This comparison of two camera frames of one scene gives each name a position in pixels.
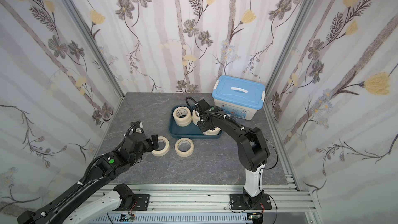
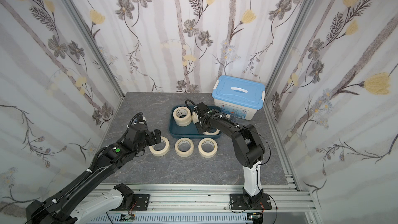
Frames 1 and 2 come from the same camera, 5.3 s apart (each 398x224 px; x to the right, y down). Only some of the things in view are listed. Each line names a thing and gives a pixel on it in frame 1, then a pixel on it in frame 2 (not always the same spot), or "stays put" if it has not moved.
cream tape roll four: [211, 132] -> [208, 148]
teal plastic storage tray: [191, 131] stays put
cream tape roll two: [182, 116] stays put
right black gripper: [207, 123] stays put
